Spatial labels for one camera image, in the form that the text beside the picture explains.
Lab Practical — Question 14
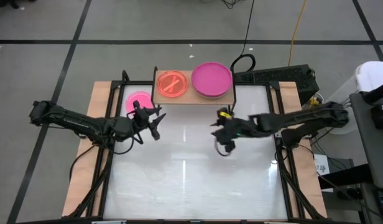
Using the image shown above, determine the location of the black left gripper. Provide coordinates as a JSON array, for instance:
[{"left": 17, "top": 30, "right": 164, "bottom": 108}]
[{"left": 122, "top": 100, "right": 167, "bottom": 134}]

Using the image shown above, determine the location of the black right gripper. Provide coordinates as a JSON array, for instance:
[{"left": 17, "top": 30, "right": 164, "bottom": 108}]
[{"left": 209, "top": 107, "right": 253, "bottom": 143}]

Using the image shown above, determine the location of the translucent orange plate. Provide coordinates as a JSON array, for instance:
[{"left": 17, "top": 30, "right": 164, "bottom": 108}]
[{"left": 156, "top": 70, "right": 189, "bottom": 98}]

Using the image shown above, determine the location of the large magenta plate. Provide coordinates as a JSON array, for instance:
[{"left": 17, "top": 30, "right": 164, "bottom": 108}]
[{"left": 191, "top": 62, "right": 233, "bottom": 98}]

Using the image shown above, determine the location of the small translucent pink plate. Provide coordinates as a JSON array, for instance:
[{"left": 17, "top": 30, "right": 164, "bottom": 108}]
[{"left": 125, "top": 90, "right": 154, "bottom": 115}]

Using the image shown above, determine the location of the white paper note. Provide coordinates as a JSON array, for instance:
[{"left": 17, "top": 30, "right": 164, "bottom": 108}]
[{"left": 313, "top": 154, "right": 331, "bottom": 175}]

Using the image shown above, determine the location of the black box under desk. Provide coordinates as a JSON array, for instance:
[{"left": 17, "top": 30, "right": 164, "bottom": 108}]
[{"left": 317, "top": 158, "right": 374, "bottom": 189}]

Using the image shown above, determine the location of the grey desk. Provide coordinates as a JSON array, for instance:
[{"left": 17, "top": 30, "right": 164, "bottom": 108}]
[{"left": 349, "top": 90, "right": 383, "bottom": 190}]

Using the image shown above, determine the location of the black device on desk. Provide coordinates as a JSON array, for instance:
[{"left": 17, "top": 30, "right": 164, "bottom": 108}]
[{"left": 370, "top": 104, "right": 383, "bottom": 131}]

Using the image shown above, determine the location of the black bar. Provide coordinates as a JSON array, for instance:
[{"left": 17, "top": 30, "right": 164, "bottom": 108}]
[{"left": 362, "top": 80, "right": 383, "bottom": 105}]

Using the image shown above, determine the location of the white rounded cover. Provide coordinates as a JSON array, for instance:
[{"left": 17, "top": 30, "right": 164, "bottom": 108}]
[{"left": 354, "top": 60, "right": 383, "bottom": 93}]

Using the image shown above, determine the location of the black object on floor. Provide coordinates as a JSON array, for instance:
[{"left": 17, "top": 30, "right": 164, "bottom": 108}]
[{"left": 0, "top": 0, "right": 37, "bottom": 9}]

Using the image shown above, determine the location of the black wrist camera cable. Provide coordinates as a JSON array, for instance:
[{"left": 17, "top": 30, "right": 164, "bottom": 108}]
[{"left": 214, "top": 138, "right": 229, "bottom": 157}]

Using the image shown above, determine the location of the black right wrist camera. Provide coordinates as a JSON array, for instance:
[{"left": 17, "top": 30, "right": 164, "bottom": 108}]
[{"left": 223, "top": 139, "right": 236, "bottom": 154}]

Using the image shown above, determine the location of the wooden shelf with black frame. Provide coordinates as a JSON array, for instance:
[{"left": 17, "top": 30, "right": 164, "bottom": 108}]
[{"left": 150, "top": 66, "right": 237, "bottom": 118}]

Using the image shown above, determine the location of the black metal table frame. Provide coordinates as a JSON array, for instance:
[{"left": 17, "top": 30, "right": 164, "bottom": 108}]
[{"left": 65, "top": 70, "right": 326, "bottom": 224}]

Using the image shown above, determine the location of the black arm base cable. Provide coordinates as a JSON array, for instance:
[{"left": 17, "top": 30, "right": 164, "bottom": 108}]
[{"left": 68, "top": 143, "right": 98, "bottom": 184}]

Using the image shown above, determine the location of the black power cable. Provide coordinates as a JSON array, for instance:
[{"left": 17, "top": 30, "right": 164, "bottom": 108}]
[{"left": 229, "top": 0, "right": 257, "bottom": 74}]

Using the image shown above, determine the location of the yellow cable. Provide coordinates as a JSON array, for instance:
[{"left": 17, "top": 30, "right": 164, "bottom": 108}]
[{"left": 287, "top": 0, "right": 309, "bottom": 67}]

